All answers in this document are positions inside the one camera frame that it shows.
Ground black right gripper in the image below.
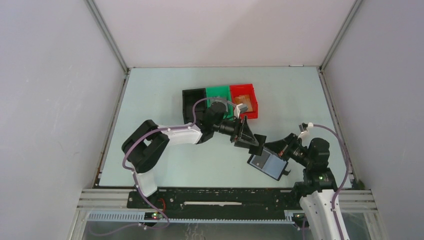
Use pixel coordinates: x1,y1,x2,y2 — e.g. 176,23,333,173
262,132,313,168

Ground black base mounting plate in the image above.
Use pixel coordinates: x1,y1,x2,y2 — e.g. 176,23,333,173
126,187,304,221

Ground red storage bin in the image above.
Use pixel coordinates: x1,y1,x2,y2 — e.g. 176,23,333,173
229,83,259,119

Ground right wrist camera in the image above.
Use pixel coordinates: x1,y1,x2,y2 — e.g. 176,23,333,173
298,122,314,139

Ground black leather card holder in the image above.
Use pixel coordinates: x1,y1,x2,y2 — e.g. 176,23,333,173
247,148,291,181

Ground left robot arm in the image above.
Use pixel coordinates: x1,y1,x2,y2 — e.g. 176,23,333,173
121,113,267,208

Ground aluminium frame rail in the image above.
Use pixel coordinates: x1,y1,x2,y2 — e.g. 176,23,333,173
76,188,379,225

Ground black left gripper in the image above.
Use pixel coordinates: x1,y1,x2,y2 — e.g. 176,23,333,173
212,115,258,150

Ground black storage bin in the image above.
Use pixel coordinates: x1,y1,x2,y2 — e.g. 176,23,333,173
182,88,208,124

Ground orange cards in red bin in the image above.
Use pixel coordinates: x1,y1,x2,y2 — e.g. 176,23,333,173
234,94,254,113

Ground green storage bin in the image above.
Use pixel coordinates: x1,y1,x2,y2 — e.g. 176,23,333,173
206,85,234,119

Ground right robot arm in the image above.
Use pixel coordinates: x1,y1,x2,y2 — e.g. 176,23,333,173
264,133,350,240

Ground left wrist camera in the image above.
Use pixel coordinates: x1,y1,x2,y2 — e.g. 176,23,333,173
233,103,249,118

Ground dark card in holder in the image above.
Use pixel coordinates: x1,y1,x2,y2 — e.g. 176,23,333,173
248,153,270,169

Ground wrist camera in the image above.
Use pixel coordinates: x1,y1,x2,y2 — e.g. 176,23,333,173
233,103,249,118
298,122,314,139

